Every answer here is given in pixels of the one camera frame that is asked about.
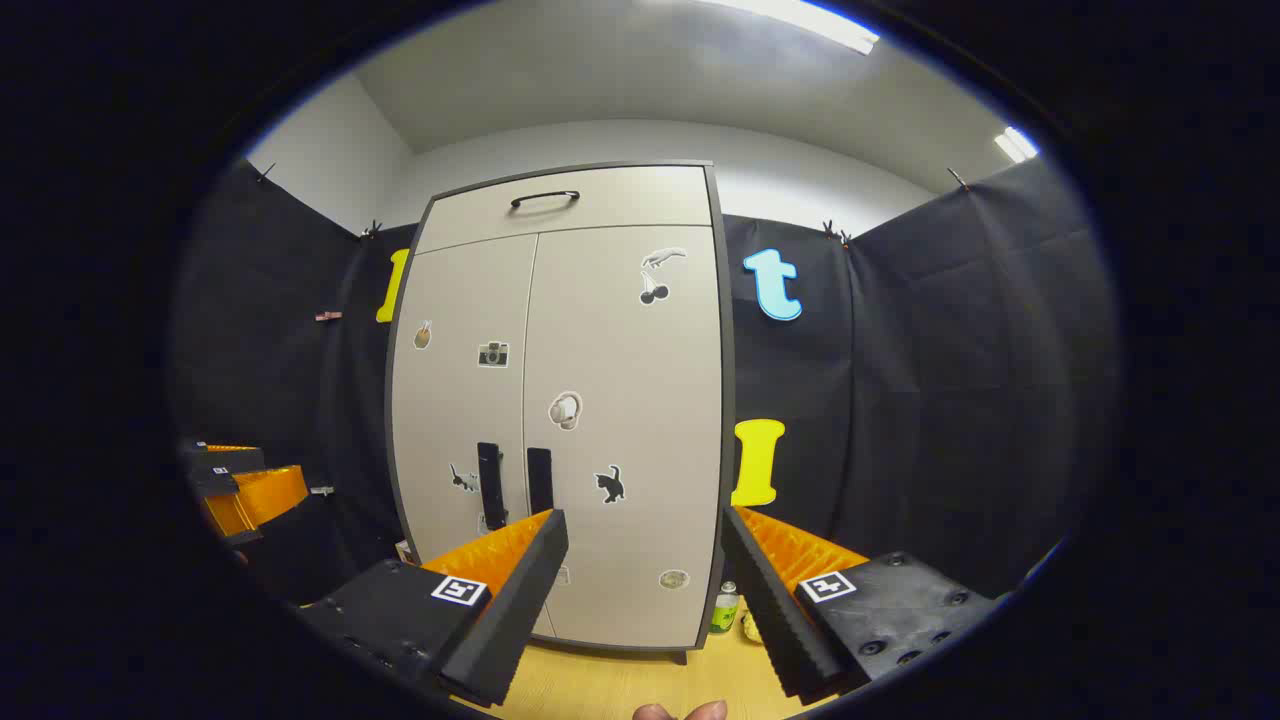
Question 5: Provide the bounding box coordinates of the black backdrop cloth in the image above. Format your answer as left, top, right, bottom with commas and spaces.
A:
170, 155, 1121, 606

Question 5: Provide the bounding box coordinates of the camera sticker shoe cabinet door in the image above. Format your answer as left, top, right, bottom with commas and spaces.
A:
390, 235, 541, 641

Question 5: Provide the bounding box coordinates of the beige double-door shoe cabinet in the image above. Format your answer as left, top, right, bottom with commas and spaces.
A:
385, 160, 736, 666

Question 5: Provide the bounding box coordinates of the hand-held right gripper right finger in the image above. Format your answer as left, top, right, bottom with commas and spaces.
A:
720, 505, 1003, 703

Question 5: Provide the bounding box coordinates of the headphone sticker shoe cabinet door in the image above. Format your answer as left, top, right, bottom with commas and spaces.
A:
522, 225, 723, 651

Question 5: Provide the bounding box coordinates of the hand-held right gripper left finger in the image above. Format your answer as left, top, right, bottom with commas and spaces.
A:
298, 508, 571, 709

